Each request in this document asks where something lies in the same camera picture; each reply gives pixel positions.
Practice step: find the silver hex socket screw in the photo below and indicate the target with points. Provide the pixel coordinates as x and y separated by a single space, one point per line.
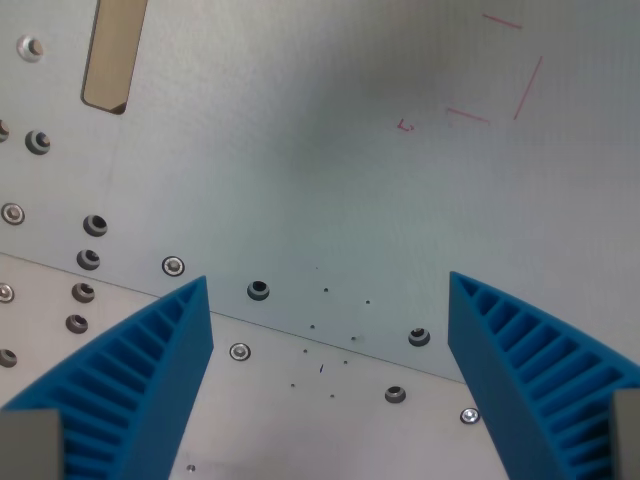
470 415
5 293
173 265
240 351
12 214

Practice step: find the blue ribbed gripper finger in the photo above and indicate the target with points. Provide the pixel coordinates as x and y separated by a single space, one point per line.
150 370
500 370

